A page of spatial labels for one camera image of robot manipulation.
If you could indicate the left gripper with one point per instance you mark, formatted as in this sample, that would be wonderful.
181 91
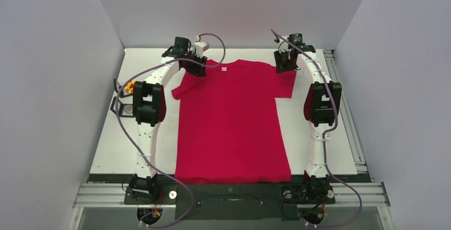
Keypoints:
199 71

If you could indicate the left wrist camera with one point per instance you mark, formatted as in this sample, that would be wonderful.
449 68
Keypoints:
200 47

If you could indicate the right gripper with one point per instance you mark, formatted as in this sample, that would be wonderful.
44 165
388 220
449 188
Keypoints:
282 61

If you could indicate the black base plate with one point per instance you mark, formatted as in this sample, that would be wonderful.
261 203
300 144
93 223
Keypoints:
301 198

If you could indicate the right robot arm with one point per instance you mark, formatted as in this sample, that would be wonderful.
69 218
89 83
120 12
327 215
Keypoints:
321 106

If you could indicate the red t-shirt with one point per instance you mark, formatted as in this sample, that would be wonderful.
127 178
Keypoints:
229 130

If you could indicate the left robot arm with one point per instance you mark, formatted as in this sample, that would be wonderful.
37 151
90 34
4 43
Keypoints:
149 103

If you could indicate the aluminium front rail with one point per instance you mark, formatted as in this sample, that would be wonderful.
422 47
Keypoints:
112 195

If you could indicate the aluminium side rail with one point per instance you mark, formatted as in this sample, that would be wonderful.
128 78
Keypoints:
347 119

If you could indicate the black frame stand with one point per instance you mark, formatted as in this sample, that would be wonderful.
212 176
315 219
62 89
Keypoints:
119 105
121 93

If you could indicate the orange yellow pompom brooch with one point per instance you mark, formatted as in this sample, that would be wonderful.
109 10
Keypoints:
129 87

